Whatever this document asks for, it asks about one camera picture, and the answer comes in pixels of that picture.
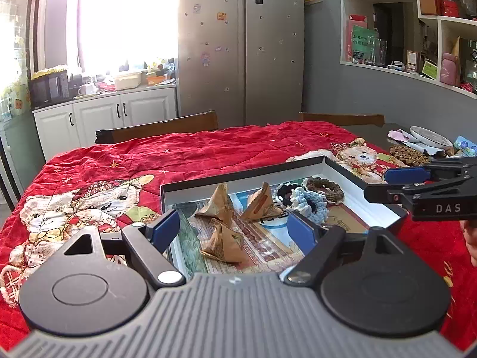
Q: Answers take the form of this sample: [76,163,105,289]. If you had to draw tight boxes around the white kitchen cabinet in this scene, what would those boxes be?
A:
[33,84,179,163]

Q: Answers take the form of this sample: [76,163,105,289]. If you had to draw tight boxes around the pink bottle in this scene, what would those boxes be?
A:
[440,53,461,84]

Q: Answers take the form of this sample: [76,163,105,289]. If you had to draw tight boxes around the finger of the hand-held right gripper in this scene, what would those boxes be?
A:
[384,158,472,184]
[363,180,442,204]

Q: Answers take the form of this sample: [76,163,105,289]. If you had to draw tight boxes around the dark wooden chair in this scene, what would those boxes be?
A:
[298,112,385,127]
[94,111,219,145]

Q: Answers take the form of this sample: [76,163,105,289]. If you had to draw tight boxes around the black and white scrunchie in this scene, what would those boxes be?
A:
[276,183,302,209]

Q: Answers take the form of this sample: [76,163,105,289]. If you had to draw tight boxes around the person's right hand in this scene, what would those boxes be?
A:
[459,219,477,267]

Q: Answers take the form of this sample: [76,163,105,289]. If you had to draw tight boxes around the light blue crochet scrunchie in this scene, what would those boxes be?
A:
[290,186,330,224]

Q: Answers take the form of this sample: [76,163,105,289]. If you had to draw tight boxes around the brown beaded mat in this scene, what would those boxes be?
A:
[388,145,429,166]

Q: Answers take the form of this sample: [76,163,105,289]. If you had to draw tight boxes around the light blue packet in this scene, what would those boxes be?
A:
[454,135,477,157]

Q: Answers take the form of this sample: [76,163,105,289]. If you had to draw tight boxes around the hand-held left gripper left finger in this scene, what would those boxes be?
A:
[64,209,186,289]

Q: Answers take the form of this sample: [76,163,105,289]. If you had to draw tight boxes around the green printed box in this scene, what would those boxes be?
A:
[350,25,380,64]

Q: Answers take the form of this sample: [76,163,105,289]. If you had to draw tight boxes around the yellow fringed cloth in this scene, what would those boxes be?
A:
[32,65,69,81]

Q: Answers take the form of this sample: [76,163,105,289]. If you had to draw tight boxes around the cream plastic container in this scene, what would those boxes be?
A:
[114,72,142,91]

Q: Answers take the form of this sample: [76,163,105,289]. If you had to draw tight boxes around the brown paper pyramid pouch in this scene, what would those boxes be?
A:
[201,220,250,263]
[194,183,235,228]
[239,182,284,221]

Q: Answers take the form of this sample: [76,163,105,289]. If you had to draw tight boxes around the white round plate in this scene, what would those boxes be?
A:
[410,126,453,149]

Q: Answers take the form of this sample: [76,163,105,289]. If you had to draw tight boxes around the black microwave oven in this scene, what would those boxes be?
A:
[30,70,71,109]

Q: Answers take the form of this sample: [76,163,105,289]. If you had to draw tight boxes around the silver refrigerator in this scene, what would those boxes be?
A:
[177,0,306,127]

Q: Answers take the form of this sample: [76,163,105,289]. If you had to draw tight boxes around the red printed blanket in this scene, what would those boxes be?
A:
[0,121,477,347]

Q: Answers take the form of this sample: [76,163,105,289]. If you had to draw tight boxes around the brown crochet scrunchie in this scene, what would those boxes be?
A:
[306,178,343,200]

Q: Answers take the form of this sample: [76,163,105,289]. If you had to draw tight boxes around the black shallow cardboard box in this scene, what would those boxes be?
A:
[160,155,408,280]

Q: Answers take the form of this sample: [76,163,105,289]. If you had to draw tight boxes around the small green box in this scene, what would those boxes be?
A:
[422,60,440,80]

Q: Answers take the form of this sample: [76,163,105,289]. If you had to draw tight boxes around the red box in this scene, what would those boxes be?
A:
[346,15,368,62]

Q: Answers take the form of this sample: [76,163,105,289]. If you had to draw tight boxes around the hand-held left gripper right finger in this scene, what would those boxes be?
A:
[285,212,405,288]

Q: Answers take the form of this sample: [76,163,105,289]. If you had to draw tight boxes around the beige crochet scrunchie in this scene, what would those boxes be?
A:
[303,176,346,206]

